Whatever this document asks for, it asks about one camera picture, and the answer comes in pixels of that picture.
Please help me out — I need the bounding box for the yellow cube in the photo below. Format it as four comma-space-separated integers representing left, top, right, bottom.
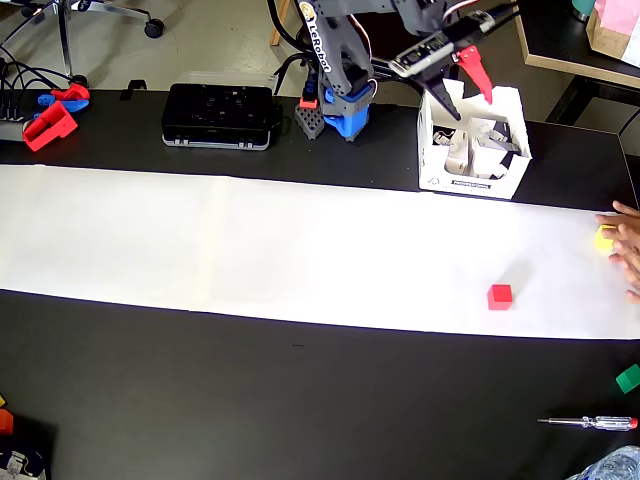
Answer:
594, 224, 617, 254

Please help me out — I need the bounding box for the white paper sheet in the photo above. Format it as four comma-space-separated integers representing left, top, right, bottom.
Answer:
0, 164, 640, 341

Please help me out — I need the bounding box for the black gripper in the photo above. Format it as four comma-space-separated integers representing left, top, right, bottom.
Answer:
406, 45, 495, 123

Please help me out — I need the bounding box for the office chair chrome base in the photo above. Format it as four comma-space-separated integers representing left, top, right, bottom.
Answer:
0, 0, 166, 89

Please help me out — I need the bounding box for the blue printed part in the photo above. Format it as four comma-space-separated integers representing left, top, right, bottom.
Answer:
35, 93, 90, 119

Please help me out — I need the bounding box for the cardboard box with pink paper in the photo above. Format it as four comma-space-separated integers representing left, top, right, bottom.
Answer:
585, 0, 640, 69

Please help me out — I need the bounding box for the grey power strip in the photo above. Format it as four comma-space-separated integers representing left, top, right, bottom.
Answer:
0, 118, 26, 144

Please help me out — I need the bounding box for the small red printed part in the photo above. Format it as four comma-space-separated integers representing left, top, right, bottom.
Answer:
49, 83, 92, 103

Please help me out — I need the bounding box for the clear handle screwdriver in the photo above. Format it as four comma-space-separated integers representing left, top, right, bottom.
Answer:
537, 414, 640, 432

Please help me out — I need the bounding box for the black hook clamp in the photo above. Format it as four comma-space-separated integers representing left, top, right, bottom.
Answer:
119, 79, 147, 101

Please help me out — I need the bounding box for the person's left hand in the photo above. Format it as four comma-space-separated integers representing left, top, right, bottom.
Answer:
624, 259, 640, 304

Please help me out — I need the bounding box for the light wooden post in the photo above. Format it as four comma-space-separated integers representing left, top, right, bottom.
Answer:
269, 0, 291, 46

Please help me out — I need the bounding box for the black table with wood edge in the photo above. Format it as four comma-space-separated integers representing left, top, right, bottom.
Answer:
509, 0, 640, 126

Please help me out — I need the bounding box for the black cable bundle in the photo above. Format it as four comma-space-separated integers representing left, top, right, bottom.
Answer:
0, 42, 76, 124

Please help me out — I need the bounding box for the black base cable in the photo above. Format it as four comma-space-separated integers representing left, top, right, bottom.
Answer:
272, 49, 311, 99

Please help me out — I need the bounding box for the red white servo wire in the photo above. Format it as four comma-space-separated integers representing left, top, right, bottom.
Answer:
349, 0, 481, 59

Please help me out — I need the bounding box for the white strip camera board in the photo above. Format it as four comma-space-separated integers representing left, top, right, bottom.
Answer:
388, 10, 494, 77

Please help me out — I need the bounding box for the black perforated table clamp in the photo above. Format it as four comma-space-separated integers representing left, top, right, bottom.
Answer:
293, 96, 327, 141

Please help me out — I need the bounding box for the dark printed box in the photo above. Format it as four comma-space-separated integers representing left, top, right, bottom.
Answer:
0, 447, 51, 480

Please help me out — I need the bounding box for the green cube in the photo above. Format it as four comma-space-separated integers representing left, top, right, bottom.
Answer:
614, 363, 640, 395

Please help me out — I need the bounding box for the large red printed part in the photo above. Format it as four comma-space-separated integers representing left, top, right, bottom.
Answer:
22, 99, 80, 153

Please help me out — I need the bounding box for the white cardboard box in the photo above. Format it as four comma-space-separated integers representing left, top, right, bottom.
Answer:
417, 77, 534, 201

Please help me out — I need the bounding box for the person's right hand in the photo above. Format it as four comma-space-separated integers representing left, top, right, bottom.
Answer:
595, 200, 640, 263

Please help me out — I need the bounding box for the red cube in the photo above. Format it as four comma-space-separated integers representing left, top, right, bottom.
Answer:
487, 283, 514, 311

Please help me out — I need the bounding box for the black electronics case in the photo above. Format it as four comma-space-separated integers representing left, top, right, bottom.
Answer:
160, 82, 281, 151

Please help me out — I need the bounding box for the clear plastic water bottle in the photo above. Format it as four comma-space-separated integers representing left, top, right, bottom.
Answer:
567, 444, 640, 480

